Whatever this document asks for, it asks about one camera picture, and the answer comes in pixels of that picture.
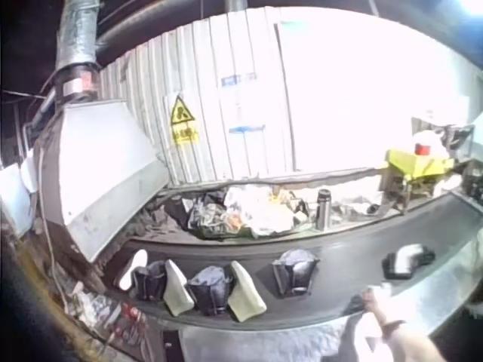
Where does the black conveyor belt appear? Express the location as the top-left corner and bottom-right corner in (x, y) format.
(101, 188), (483, 335)

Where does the grey metal hood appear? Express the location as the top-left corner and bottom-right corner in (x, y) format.
(37, 98), (171, 265)

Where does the person's right hand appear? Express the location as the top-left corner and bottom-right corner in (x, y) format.
(361, 288), (392, 330)

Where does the silver insulated duct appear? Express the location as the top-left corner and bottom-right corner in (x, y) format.
(52, 0), (105, 101)

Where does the heap of waste bags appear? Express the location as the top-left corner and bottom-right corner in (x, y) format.
(165, 186), (314, 241)

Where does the blue wall label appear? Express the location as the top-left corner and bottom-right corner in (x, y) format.
(219, 71), (258, 88)

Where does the white cloth piece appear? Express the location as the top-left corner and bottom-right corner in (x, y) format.
(368, 281), (396, 303)

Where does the white heap of cloth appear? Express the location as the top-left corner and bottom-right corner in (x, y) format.
(411, 127), (452, 152)

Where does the cream folded cloth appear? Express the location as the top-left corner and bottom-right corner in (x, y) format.
(226, 259), (268, 324)
(162, 259), (195, 318)

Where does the steel thermos bottle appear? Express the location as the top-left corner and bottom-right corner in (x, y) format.
(315, 188), (333, 232)

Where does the red control panel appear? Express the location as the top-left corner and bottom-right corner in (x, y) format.
(109, 301), (150, 342)

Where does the yellow switch box red button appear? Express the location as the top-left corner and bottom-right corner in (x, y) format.
(383, 141), (456, 182)

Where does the yellow warning sign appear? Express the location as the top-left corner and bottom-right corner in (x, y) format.
(168, 94), (201, 146)

